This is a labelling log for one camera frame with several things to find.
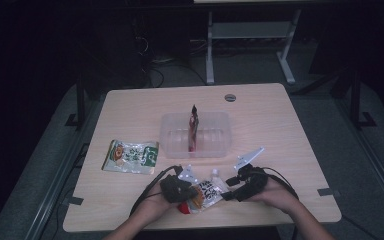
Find white metal desk frame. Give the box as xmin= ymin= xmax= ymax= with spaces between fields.
xmin=205 ymin=9 xmax=302 ymax=86

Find floor cables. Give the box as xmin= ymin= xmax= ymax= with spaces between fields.
xmin=136 ymin=33 xmax=208 ymax=88

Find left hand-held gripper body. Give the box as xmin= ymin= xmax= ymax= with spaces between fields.
xmin=159 ymin=164 xmax=200 ymax=204

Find clear plastic container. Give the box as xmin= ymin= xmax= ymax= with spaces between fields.
xmin=159 ymin=111 xmax=232 ymax=159

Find person's left hand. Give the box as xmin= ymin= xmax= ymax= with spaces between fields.
xmin=145 ymin=189 xmax=182 ymax=219

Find black metal stand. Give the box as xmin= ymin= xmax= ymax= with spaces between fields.
xmin=64 ymin=74 xmax=88 ymax=132
xmin=348 ymin=68 xmax=378 ymax=132

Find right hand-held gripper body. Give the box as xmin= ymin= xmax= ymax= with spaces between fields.
xmin=233 ymin=146 xmax=270 ymax=202

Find white orange snack packet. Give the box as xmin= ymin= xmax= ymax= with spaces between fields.
xmin=178 ymin=168 xmax=230 ymax=215

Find clear red pastry packet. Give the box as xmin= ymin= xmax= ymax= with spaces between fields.
xmin=187 ymin=104 xmax=200 ymax=154

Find green white snack packet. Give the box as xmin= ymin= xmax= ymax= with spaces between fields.
xmin=101 ymin=139 xmax=160 ymax=176

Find person's right hand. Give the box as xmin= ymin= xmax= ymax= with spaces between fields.
xmin=249 ymin=177 xmax=299 ymax=215

